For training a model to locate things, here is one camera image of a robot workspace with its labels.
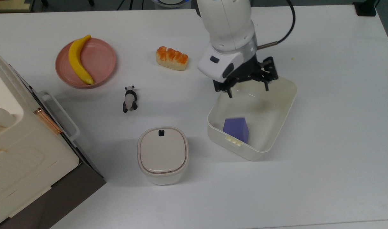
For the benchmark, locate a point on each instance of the cream plastic storage cabinet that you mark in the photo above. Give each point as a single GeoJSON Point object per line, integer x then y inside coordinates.
{"type": "Point", "coordinates": [22, 159]}

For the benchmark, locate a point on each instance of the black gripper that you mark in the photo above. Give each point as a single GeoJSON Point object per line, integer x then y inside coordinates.
{"type": "Point", "coordinates": [245, 71]}

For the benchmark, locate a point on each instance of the black clamp stand base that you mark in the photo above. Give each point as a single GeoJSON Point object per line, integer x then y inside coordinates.
{"type": "Point", "coordinates": [365, 9]}

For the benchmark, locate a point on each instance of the orange glazed toy bread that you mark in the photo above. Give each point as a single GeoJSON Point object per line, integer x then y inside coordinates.
{"type": "Point", "coordinates": [171, 60]}

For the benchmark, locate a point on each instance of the beige lidded trash bin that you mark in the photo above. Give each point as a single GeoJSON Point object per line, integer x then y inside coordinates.
{"type": "Point", "coordinates": [162, 152]}

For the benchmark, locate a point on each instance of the pink plate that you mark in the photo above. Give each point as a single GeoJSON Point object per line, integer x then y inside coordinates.
{"type": "Point", "coordinates": [98, 60]}

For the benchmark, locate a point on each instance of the panda toy figure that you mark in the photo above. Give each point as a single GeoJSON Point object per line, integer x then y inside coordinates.
{"type": "Point", "coordinates": [129, 100]}

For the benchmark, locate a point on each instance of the white open plastic box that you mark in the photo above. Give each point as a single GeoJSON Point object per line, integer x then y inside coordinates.
{"type": "Point", "coordinates": [276, 127]}

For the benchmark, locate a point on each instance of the purple cube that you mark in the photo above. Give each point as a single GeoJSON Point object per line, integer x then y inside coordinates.
{"type": "Point", "coordinates": [235, 128]}

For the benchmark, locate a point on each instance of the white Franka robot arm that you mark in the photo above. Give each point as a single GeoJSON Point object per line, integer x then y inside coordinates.
{"type": "Point", "coordinates": [225, 22]}

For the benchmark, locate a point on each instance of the yellow toy banana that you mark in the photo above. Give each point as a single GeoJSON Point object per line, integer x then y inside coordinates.
{"type": "Point", "coordinates": [74, 60]}

